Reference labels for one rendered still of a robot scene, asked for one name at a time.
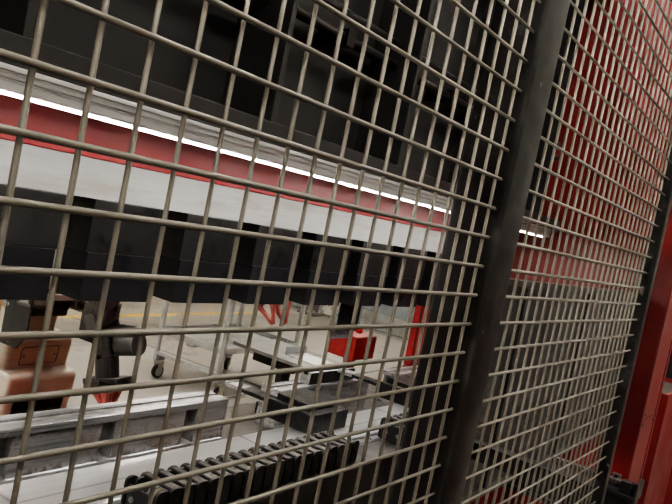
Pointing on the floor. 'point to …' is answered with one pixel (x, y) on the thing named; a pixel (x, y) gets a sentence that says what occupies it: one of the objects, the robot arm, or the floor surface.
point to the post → (493, 283)
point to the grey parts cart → (214, 342)
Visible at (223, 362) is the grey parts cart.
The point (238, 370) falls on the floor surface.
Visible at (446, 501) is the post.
